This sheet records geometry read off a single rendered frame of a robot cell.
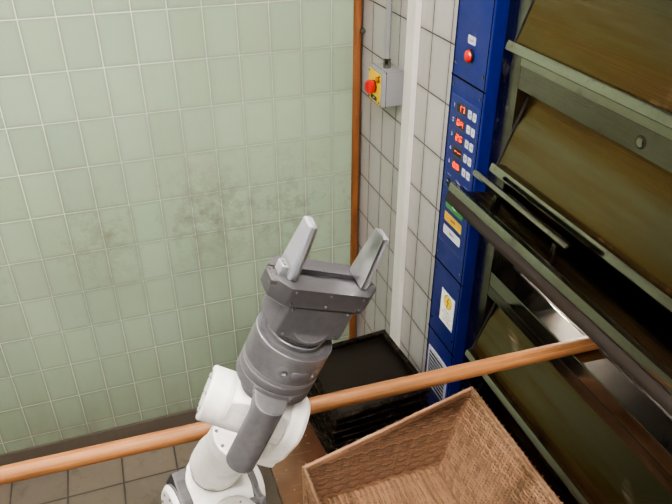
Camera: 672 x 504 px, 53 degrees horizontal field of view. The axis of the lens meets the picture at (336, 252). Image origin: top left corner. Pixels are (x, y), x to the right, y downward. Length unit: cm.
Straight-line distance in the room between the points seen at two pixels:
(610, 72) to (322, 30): 120
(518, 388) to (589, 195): 55
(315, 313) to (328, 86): 164
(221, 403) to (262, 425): 7
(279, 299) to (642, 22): 78
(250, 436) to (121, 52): 155
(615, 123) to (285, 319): 75
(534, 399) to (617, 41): 80
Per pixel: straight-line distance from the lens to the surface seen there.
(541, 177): 139
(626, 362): 108
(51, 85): 214
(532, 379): 161
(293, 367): 70
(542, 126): 142
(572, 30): 131
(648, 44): 117
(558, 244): 123
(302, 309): 67
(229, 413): 77
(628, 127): 121
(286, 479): 193
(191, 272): 244
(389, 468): 188
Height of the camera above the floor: 207
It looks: 32 degrees down
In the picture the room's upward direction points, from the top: straight up
